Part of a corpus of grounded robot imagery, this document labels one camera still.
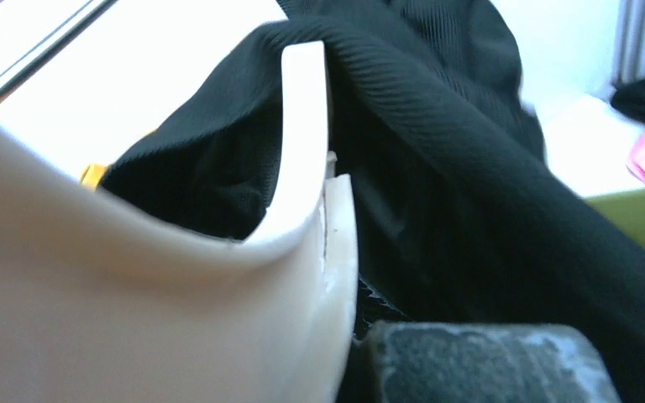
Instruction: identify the black skirt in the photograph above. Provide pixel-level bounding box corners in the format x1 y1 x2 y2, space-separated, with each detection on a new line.
98 1 645 402

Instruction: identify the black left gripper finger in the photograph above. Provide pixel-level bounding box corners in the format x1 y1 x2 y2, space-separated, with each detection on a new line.
350 322 620 403

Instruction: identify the beige wooden hanger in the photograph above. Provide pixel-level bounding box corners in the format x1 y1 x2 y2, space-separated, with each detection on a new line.
0 41 358 402

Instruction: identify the yellow skirt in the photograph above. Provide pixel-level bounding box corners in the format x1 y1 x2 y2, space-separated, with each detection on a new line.
79 163 108 190

